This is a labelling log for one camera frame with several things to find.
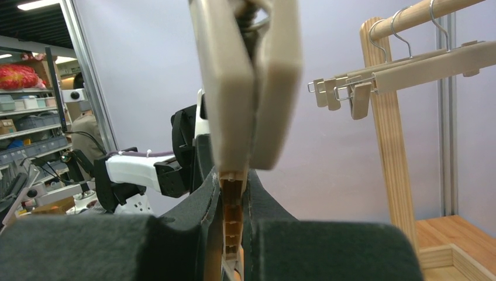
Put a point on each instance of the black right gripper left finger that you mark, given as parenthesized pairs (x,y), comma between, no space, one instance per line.
(183,244)

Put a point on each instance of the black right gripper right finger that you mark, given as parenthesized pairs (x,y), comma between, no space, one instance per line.
(277,246)

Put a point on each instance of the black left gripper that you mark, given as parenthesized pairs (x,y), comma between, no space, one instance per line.
(193,153)

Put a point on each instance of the wooden hanger with blue underwear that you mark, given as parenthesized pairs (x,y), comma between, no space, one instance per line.
(250,56)

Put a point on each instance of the wooden clip hanger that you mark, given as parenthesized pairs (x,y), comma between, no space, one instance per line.
(387,73)

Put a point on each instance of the wooden hanger with grey underwear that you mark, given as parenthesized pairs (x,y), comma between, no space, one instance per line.
(434,66)

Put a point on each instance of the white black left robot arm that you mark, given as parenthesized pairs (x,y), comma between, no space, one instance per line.
(122,177)

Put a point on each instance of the empty wooden hanger far left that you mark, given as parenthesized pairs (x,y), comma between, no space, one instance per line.
(326,89)

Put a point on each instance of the person in background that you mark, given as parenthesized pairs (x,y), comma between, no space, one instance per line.
(87,124)

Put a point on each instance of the storage shelf with bins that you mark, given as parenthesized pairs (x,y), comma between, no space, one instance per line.
(41,171)

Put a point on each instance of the wooden clothes rack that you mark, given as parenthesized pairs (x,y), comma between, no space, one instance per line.
(374,34)

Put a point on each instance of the aluminium frame rail left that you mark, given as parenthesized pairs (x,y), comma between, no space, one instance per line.
(90,75)

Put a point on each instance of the aluminium frame rail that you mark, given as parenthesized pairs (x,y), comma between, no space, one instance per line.
(90,75)
(447,113)

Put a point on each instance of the aluminium frame rail right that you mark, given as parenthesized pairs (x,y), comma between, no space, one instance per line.
(447,113)

